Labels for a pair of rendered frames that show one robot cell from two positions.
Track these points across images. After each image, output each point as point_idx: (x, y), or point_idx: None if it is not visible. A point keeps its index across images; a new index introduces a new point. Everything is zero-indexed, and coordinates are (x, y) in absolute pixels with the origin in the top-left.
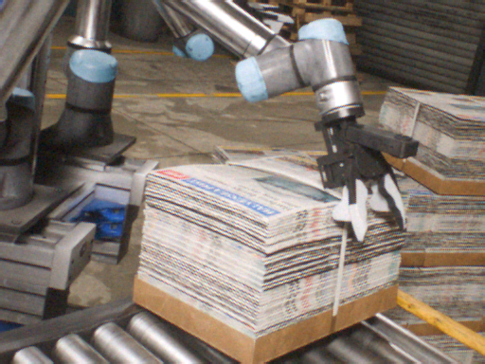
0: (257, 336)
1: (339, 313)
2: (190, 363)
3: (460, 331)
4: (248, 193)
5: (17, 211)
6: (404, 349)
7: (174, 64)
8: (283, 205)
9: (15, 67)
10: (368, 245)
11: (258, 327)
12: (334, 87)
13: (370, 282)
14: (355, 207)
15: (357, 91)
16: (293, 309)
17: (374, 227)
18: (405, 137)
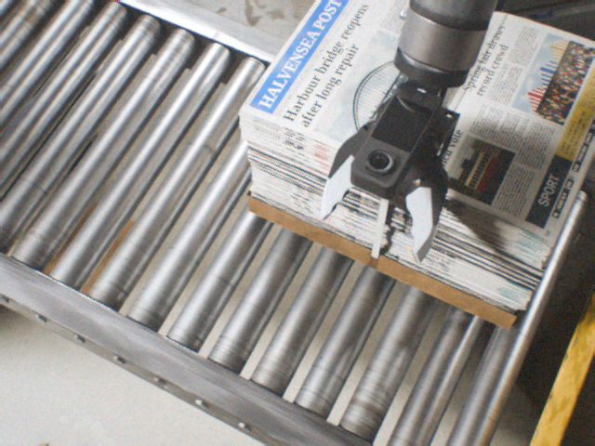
0: (254, 194)
1: (384, 261)
2: None
3: (539, 431)
4: (323, 65)
5: None
6: (478, 368)
7: None
8: (302, 109)
9: None
10: (442, 239)
11: (254, 189)
12: (408, 15)
13: (456, 276)
14: (327, 181)
15: (435, 45)
16: (306, 208)
17: (456, 231)
18: (371, 165)
